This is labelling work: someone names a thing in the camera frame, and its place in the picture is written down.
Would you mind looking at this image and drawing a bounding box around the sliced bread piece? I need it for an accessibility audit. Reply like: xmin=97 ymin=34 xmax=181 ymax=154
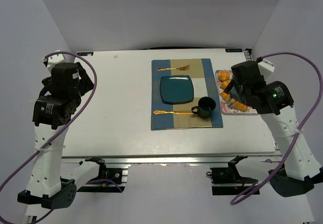
xmin=220 ymin=91 xmax=231 ymax=102

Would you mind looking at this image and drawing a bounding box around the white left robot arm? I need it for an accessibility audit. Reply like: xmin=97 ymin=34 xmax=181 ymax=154
xmin=17 ymin=50 xmax=96 ymax=210

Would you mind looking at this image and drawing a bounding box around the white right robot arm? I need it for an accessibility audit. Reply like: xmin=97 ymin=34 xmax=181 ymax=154
xmin=225 ymin=60 xmax=322 ymax=197

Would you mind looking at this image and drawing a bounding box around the small bread piece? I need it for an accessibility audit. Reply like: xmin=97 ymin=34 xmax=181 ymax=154
xmin=220 ymin=79 xmax=231 ymax=90

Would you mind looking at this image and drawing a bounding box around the croissant bread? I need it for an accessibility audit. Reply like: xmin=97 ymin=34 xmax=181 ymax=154
xmin=231 ymin=99 xmax=248 ymax=111

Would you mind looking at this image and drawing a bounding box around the round bread roll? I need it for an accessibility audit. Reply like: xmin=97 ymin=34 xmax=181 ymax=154
xmin=218 ymin=70 xmax=231 ymax=82

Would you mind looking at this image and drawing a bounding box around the floral pink tray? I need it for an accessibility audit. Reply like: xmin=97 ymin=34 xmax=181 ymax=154
xmin=215 ymin=70 xmax=257 ymax=115

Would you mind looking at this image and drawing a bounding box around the dark green mug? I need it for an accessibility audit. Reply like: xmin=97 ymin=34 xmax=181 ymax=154
xmin=191 ymin=96 xmax=216 ymax=119

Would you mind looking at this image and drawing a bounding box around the blue label sticker right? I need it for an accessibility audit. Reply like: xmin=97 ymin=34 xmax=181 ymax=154
xmin=225 ymin=48 xmax=243 ymax=53

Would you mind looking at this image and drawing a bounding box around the blue label sticker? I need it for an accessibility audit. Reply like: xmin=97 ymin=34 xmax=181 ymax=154
xmin=225 ymin=48 xmax=243 ymax=53
xmin=77 ymin=52 xmax=94 ymax=57

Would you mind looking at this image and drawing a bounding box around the blue label sticker left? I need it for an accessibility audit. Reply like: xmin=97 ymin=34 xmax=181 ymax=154
xmin=77 ymin=52 xmax=94 ymax=57

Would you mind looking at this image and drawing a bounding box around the blue and tan placemat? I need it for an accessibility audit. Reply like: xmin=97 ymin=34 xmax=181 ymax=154
xmin=151 ymin=59 xmax=223 ymax=130

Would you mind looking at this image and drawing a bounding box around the gold fork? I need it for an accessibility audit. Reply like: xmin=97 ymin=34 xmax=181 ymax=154
xmin=157 ymin=65 xmax=190 ymax=71

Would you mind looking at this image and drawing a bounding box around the teal square plate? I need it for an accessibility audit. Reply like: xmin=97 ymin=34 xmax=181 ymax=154
xmin=159 ymin=75 xmax=194 ymax=104

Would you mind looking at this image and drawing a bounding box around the gold knife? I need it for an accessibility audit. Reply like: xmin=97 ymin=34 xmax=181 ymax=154
xmin=153 ymin=110 xmax=194 ymax=115

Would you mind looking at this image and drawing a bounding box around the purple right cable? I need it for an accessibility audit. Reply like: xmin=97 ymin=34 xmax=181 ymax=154
xmin=230 ymin=52 xmax=323 ymax=206

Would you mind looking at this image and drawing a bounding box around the purple cable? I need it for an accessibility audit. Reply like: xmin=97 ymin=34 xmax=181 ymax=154
xmin=0 ymin=51 xmax=98 ymax=224
xmin=230 ymin=52 xmax=323 ymax=206

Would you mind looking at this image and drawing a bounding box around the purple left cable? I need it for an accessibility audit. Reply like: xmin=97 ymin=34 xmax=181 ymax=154
xmin=0 ymin=51 xmax=98 ymax=224

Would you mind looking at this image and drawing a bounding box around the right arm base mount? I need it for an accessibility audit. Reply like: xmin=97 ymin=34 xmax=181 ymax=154
xmin=206 ymin=155 xmax=256 ymax=196

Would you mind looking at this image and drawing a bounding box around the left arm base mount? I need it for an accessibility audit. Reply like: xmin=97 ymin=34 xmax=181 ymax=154
xmin=77 ymin=157 xmax=128 ymax=193

